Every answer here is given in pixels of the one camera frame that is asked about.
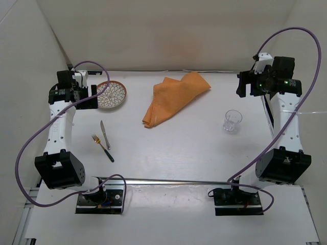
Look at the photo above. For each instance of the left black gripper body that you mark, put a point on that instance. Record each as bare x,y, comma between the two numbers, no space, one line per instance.
85,104

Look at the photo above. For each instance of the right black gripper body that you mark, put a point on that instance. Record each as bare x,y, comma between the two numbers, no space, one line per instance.
258,82

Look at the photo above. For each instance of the floral patterned plate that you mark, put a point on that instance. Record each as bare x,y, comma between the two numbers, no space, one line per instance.
113,96

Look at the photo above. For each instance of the gold fork dark handle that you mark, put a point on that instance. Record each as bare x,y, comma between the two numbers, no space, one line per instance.
97,140

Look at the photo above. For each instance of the silver table knife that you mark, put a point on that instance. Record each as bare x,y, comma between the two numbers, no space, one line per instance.
105,135

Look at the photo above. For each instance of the clear drinking glass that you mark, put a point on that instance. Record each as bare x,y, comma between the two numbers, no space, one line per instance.
232,119

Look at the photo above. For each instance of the orange cloth napkin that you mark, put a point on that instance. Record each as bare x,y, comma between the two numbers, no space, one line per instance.
171,95

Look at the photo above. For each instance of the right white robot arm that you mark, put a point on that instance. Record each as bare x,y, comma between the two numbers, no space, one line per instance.
284,162

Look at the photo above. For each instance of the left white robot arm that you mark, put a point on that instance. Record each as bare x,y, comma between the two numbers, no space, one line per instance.
58,166

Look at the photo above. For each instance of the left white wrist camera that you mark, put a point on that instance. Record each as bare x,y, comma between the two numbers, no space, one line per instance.
81,77

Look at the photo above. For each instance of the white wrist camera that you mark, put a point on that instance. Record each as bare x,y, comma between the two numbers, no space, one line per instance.
81,77
264,59

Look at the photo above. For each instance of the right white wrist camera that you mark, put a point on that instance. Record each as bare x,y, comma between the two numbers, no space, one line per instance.
264,59

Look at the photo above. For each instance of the metal rail bar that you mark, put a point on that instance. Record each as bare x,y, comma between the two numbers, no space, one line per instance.
136,181

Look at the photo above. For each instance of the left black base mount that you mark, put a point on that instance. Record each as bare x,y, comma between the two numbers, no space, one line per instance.
109,199

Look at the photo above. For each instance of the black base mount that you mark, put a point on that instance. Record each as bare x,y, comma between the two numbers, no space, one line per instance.
109,199
235,202

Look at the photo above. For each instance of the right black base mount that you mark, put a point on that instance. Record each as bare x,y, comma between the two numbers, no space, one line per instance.
235,202

